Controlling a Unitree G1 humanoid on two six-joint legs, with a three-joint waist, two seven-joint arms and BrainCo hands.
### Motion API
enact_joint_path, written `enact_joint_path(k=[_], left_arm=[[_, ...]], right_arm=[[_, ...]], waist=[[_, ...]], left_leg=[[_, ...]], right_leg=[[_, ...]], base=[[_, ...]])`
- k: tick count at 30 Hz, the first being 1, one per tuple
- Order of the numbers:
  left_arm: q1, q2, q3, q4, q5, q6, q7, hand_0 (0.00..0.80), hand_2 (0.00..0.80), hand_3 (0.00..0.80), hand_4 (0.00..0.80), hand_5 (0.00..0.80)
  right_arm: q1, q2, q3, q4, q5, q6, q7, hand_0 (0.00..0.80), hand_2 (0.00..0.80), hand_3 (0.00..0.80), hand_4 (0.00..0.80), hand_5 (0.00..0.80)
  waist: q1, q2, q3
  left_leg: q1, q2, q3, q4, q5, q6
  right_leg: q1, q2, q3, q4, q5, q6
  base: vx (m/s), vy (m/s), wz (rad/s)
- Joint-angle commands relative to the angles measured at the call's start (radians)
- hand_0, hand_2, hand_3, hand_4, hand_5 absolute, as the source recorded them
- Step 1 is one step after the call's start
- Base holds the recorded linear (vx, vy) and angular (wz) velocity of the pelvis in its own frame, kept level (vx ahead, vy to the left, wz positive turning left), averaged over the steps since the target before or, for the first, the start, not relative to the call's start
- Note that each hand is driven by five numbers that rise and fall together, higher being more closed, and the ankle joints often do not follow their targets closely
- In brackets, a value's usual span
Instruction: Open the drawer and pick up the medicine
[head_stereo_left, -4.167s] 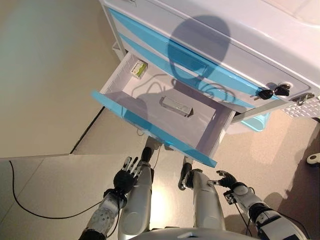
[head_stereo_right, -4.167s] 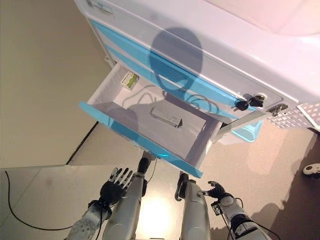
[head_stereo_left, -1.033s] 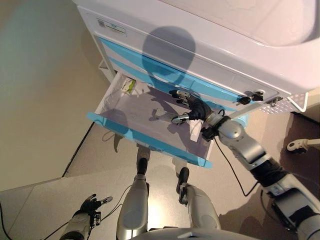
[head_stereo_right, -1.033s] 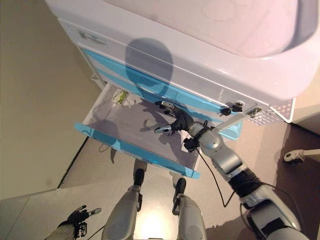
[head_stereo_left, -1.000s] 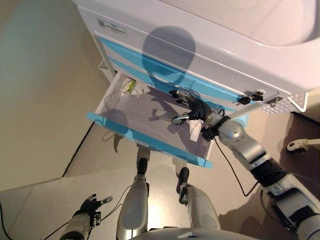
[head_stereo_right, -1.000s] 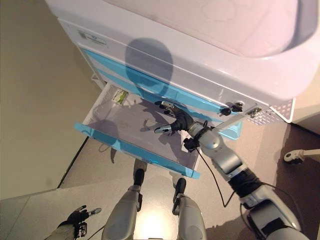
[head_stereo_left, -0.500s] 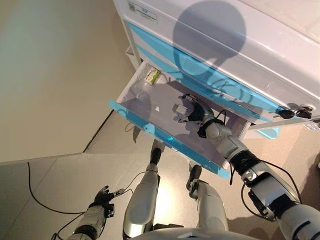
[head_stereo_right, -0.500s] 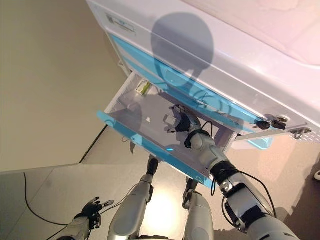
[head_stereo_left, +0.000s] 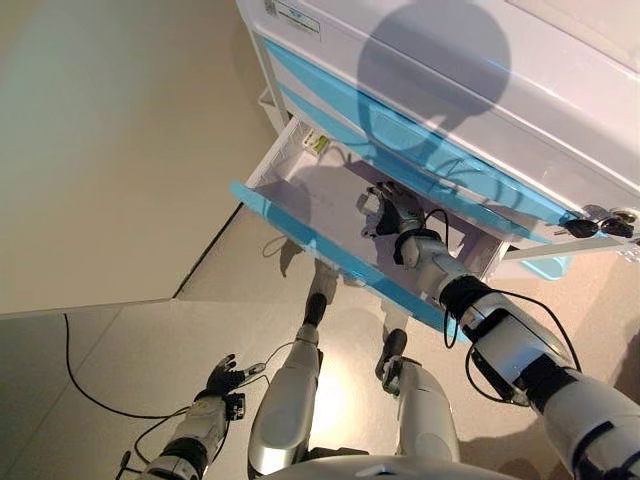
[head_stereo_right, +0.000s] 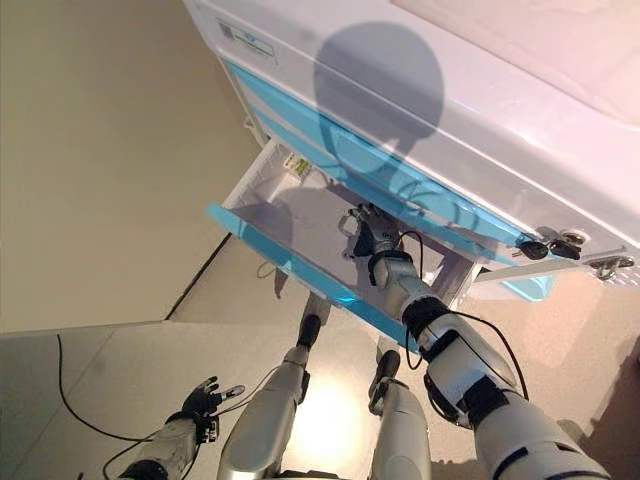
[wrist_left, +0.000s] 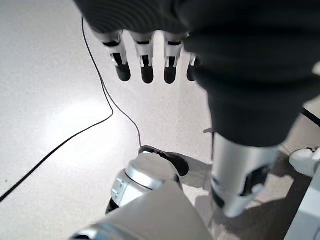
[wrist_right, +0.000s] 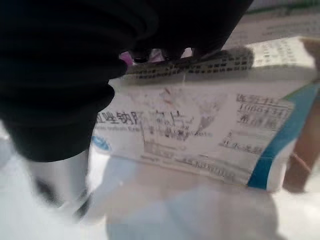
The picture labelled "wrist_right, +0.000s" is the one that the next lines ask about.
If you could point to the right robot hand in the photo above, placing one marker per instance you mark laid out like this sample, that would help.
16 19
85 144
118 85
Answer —
62 62

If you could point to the white blue-striped medicine box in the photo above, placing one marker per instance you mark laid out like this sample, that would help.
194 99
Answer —
187 120

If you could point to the pink medicine package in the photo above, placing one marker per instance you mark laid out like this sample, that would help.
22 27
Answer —
126 58

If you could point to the white green-edged medicine box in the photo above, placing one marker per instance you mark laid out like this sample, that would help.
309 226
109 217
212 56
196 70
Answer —
287 22

